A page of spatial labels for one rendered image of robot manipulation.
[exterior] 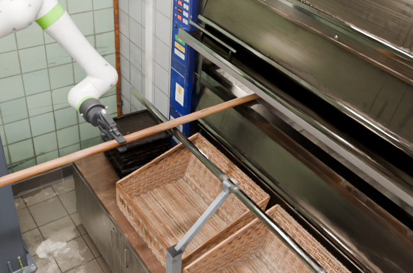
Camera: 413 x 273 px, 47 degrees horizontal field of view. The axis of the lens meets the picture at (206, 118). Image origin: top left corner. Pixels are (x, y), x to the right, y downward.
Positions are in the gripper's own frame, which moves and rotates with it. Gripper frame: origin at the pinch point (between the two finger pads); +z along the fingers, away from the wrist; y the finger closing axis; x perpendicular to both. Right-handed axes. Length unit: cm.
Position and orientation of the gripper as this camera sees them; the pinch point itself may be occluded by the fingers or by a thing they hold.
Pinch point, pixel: (118, 141)
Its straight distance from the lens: 181.1
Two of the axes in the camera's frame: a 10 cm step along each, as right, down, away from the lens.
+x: -8.2, 2.8, -5.1
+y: -0.7, 8.2, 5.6
